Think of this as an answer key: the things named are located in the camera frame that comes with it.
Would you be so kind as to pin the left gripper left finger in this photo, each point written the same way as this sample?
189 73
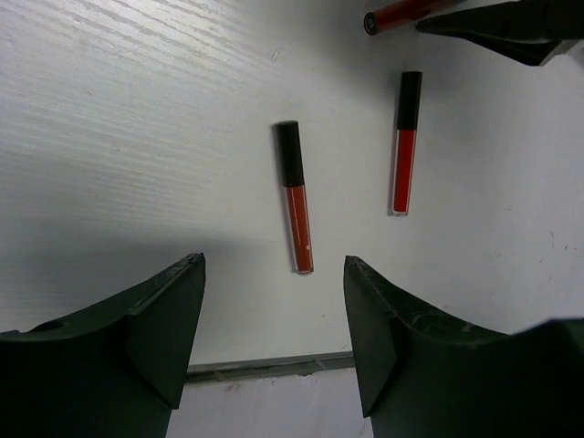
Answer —
114 369

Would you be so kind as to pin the red lip gloss tube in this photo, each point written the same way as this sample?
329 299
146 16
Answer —
402 13

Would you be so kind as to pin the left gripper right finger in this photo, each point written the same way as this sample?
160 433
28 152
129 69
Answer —
425 373

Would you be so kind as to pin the dark red lip gloss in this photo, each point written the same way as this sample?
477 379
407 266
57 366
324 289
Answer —
289 157

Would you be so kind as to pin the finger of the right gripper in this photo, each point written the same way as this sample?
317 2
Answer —
529 32

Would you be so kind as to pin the orange red lip gloss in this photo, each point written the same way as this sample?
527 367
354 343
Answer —
406 134

